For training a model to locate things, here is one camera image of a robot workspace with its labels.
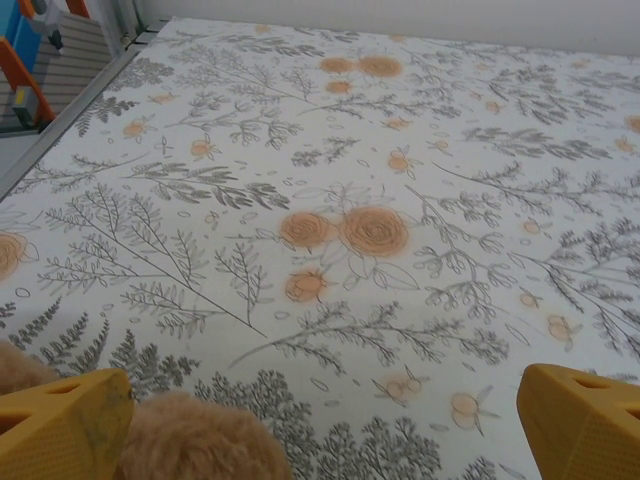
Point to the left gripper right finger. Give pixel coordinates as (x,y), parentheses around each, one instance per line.
(585,430)

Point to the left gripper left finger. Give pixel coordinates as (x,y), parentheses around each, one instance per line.
(55,430)

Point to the brown teddy bear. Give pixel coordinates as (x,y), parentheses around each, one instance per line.
(200,440)

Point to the blue orange machine sticker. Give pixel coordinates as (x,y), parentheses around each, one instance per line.
(30,75)

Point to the floral patterned tablecloth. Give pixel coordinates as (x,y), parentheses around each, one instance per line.
(350,150)

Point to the left aluminium side rail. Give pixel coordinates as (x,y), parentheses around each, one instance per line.
(75,102)

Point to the left aluminium upright post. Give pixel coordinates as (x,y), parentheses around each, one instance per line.
(122,20)

